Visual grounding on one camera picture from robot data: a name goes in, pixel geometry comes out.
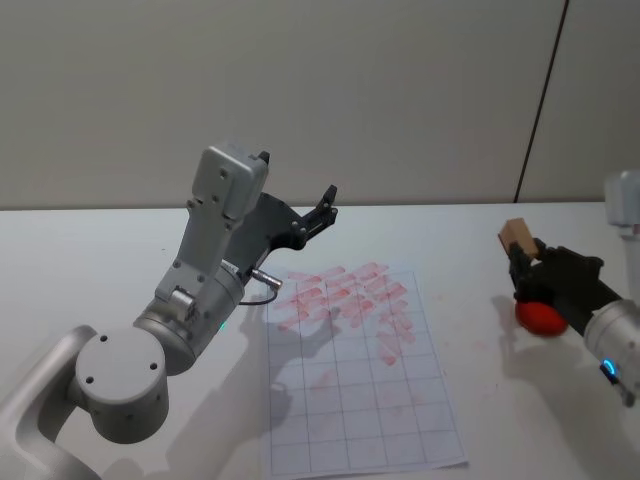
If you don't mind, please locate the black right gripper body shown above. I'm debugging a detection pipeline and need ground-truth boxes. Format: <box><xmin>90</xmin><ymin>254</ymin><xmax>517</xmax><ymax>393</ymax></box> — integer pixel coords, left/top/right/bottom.
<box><xmin>514</xmin><ymin>245</ymin><xmax>627</xmax><ymax>337</ymax></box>

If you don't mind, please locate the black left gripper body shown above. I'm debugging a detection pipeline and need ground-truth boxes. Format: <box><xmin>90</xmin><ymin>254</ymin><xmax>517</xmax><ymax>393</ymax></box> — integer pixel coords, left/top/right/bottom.
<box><xmin>227</xmin><ymin>192</ymin><xmax>307</xmax><ymax>277</ymax></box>

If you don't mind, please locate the wooden block stamp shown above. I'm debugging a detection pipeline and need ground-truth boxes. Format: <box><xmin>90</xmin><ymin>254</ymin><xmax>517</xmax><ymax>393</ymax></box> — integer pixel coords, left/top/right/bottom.
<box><xmin>498</xmin><ymin>217</ymin><xmax>541</xmax><ymax>262</ymax></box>

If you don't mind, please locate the red round ink pad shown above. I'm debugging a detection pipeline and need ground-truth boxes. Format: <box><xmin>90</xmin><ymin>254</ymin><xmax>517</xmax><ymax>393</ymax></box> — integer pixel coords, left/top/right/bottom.
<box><xmin>514</xmin><ymin>298</ymin><xmax>569</xmax><ymax>338</ymax></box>

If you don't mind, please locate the white grid paper sheet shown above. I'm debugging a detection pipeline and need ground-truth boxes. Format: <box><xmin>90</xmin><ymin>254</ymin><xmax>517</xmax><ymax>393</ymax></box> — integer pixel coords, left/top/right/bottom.
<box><xmin>259</xmin><ymin>268</ymin><xmax>471</xmax><ymax>477</ymax></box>

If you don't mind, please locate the thin dark cable silver plug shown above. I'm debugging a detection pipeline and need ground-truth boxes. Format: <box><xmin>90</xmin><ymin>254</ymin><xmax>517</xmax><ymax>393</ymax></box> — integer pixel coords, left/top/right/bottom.
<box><xmin>238</xmin><ymin>268</ymin><xmax>285</xmax><ymax>306</ymax></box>

